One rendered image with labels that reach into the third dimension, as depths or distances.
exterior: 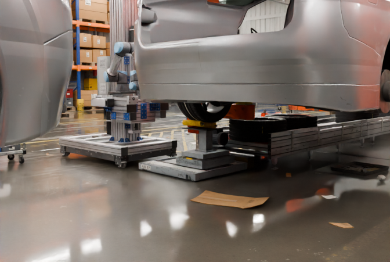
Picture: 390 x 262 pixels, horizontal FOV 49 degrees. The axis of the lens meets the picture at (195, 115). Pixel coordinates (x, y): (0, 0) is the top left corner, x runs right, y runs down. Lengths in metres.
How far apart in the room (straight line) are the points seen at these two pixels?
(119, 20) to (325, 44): 3.10
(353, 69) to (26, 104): 1.91
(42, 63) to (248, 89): 1.68
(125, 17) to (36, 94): 3.91
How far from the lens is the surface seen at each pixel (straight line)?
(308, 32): 2.53
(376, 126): 7.09
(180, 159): 4.34
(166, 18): 3.85
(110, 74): 4.73
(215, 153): 4.31
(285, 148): 4.82
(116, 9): 5.21
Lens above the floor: 0.91
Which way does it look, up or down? 4 degrees down
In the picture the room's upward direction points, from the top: straight up
